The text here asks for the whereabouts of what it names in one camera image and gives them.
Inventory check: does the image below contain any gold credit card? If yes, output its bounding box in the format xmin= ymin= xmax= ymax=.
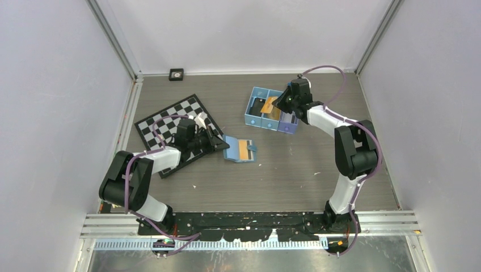
xmin=260 ymin=96 xmax=278 ymax=114
xmin=238 ymin=139 xmax=254 ymax=161

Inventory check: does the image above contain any small black square device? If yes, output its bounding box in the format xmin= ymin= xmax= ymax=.
xmin=168 ymin=68 xmax=184 ymax=82

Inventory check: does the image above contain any light blue card holder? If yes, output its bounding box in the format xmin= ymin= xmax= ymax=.
xmin=223 ymin=135 xmax=257 ymax=163

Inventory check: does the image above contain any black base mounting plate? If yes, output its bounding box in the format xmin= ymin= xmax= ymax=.
xmin=138 ymin=211 xmax=361 ymax=242

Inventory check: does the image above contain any black card in tray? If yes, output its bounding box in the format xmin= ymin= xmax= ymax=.
xmin=248 ymin=97 xmax=265 ymax=117

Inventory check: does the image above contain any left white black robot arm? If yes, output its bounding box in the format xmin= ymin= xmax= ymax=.
xmin=99 ymin=117 xmax=230 ymax=235

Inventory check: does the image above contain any blue three-compartment organizer tray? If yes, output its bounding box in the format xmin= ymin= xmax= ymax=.
xmin=244 ymin=87 xmax=299 ymax=134

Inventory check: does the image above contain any black white chessboard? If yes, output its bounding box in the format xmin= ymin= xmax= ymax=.
xmin=134 ymin=94 xmax=223 ymax=179

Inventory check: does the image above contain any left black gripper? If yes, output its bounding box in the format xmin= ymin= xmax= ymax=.
xmin=188 ymin=125 xmax=229 ymax=155

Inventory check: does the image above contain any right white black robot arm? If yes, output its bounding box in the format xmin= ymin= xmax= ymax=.
xmin=273 ymin=78 xmax=381 ymax=233

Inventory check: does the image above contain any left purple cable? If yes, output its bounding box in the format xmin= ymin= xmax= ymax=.
xmin=124 ymin=115 xmax=205 ymax=256

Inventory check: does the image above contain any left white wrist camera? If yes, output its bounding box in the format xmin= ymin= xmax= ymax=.
xmin=188 ymin=112 xmax=208 ymax=129

